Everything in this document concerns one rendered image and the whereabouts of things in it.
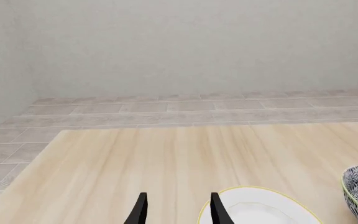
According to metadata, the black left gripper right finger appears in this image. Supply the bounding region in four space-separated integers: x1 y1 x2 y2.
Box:
210 192 234 224

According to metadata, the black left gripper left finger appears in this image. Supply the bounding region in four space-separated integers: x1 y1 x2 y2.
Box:
124 192 148 224

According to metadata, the white plate with yellow rim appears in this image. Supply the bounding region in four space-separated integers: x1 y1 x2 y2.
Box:
196 185 324 224

